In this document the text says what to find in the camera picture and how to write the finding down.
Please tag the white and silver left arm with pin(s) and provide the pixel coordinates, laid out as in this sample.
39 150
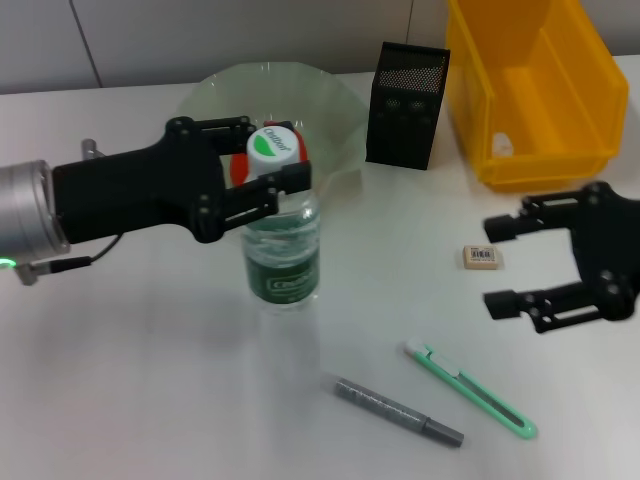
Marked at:
25 200

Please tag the green glass fruit plate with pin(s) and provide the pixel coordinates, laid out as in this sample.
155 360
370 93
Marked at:
325 110

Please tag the white paper ball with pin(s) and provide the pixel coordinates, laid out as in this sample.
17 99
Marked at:
502 144

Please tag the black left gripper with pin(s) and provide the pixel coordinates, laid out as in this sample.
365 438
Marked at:
140 190

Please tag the yellow plastic bin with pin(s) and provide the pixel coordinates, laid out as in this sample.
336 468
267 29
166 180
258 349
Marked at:
540 100

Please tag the beige eraser with barcode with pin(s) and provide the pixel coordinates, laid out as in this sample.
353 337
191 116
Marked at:
482 257

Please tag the grey marker pen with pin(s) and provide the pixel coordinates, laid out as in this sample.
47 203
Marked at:
380 402

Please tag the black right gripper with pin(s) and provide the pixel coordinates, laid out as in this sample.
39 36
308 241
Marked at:
610 250

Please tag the silver left wrist socket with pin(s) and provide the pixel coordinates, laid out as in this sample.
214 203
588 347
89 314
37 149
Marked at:
91 149

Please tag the green utility knife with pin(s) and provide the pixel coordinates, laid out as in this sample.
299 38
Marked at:
470 387

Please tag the black mesh pen holder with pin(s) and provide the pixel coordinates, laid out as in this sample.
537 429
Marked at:
400 140

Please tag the clear green-label water bottle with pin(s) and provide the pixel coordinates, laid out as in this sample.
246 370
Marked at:
280 270

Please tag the red soft tomato toy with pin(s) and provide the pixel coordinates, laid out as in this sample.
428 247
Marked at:
237 172

